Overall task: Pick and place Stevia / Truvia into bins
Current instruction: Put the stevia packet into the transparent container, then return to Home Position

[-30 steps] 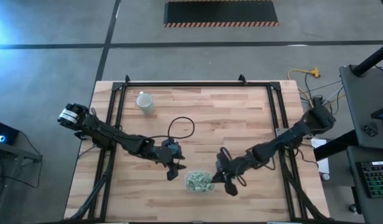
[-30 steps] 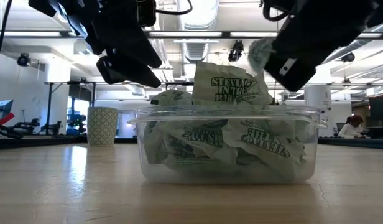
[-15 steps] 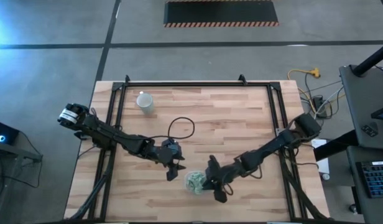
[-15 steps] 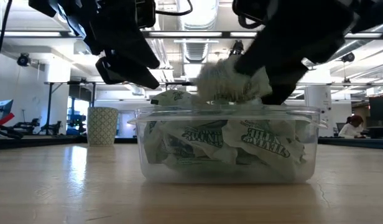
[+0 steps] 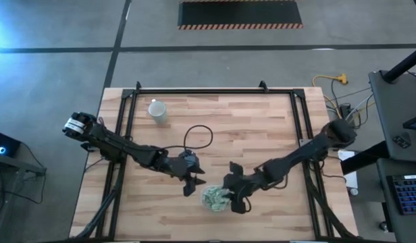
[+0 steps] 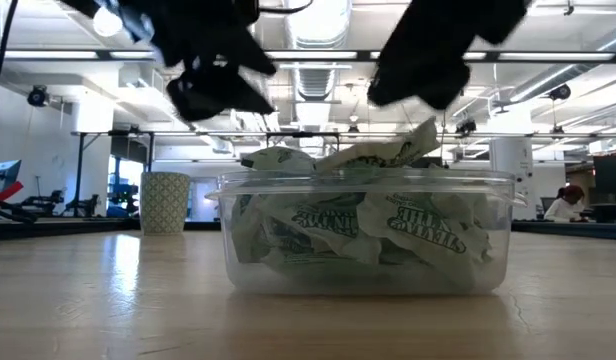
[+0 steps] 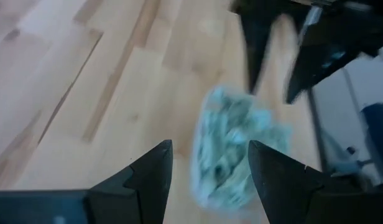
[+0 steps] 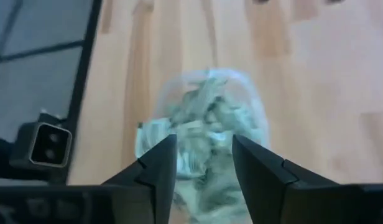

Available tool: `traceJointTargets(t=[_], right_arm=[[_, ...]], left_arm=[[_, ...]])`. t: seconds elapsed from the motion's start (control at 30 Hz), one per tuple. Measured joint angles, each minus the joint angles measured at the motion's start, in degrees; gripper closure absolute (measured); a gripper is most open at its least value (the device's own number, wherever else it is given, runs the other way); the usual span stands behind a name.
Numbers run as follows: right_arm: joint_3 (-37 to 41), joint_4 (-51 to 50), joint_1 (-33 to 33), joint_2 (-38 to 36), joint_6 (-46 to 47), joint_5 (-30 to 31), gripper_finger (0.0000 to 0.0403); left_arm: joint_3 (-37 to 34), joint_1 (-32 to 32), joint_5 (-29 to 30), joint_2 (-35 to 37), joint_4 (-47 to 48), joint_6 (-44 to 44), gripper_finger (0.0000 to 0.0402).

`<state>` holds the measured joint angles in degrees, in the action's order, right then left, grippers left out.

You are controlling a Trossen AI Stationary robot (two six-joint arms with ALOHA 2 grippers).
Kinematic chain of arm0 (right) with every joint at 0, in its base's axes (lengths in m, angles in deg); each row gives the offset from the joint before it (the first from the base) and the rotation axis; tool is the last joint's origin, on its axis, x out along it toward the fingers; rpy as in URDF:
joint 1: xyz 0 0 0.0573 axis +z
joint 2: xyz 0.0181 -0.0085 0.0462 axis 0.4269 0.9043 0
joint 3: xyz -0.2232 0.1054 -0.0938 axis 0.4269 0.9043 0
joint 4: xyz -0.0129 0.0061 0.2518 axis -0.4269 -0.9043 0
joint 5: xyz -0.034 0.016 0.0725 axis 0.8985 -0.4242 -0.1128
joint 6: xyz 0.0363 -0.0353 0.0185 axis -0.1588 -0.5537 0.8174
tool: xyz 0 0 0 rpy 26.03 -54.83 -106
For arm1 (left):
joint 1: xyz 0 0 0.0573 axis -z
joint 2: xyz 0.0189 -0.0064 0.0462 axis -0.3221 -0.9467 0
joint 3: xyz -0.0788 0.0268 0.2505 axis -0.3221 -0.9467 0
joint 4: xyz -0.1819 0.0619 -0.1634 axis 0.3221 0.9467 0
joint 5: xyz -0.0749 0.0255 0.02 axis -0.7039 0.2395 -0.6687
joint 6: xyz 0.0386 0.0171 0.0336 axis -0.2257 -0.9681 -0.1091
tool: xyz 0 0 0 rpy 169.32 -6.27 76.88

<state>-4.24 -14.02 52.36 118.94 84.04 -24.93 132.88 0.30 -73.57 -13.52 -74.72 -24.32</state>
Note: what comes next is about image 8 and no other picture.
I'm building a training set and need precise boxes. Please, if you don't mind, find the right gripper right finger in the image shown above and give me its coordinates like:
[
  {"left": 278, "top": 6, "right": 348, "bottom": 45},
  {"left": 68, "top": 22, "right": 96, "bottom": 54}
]
[{"left": 232, "top": 134, "right": 338, "bottom": 224}]

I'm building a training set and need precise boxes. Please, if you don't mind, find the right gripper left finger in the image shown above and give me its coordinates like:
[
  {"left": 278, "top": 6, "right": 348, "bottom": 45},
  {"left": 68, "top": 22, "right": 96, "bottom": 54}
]
[{"left": 103, "top": 134, "right": 178, "bottom": 224}]

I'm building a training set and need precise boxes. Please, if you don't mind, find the green Stevia sweetener packet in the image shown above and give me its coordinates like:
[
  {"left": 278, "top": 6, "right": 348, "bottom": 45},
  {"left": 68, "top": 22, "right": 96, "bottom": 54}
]
[
  {"left": 177, "top": 146, "right": 217, "bottom": 181},
  {"left": 178, "top": 180, "right": 245, "bottom": 224},
  {"left": 216, "top": 102, "right": 264, "bottom": 141},
  {"left": 135, "top": 117, "right": 177, "bottom": 158},
  {"left": 178, "top": 77, "right": 229, "bottom": 106}
]

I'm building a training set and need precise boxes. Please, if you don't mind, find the clear plastic bin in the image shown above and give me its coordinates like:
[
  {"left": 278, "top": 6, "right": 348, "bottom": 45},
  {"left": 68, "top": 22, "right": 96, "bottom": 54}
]
[{"left": 134, "top": 67, "right": 272, "bottom": 224}]

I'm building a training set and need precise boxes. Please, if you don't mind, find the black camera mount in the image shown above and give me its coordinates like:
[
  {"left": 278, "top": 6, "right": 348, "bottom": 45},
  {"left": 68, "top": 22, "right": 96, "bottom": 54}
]
[{"left": 0, "top": 135, "right": 21, "bottom": 181}]

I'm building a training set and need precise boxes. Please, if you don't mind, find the black camera box silver rim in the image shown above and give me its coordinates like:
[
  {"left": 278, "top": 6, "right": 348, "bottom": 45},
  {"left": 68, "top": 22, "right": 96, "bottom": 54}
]
[{"left": 9, "top": 112, "right": 73, "bottom": 170}]

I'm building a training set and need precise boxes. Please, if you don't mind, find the black aluminium table frame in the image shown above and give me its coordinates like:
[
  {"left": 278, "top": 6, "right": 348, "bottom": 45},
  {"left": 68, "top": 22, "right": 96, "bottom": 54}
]
[{"left": 65, "top": 0, "right": 104, "bottom": 184}]

